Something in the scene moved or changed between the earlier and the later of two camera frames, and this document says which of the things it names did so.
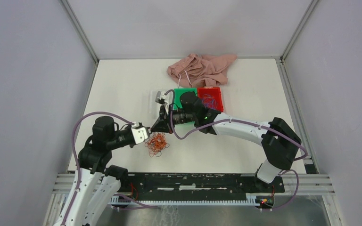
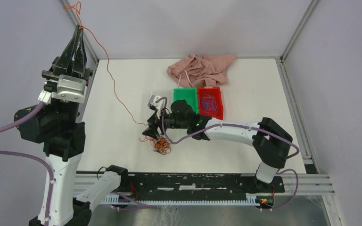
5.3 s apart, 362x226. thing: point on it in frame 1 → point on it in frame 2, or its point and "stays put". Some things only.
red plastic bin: (211, 98) stays put
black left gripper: (129, 127) → (79, 62)
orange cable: (156, 143) → (82, 28)
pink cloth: (201, 71) stays put
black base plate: (198, 184) stays put
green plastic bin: (177, 92) stays put
